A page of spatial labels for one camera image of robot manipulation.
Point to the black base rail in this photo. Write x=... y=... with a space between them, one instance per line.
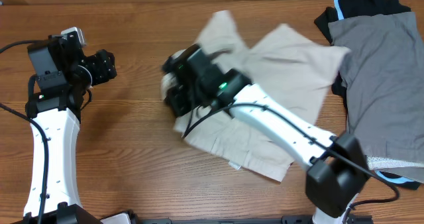
x=289 y=219

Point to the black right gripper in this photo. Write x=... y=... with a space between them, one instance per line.
x=175 y=97

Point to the light blue garment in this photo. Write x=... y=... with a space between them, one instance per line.
x=338 y=9

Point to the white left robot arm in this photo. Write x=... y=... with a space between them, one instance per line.
x=64 y=75

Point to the grey garment on pile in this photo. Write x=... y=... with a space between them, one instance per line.
x=383 y=77

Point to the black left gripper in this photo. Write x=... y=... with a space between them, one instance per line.
x=104 y=69

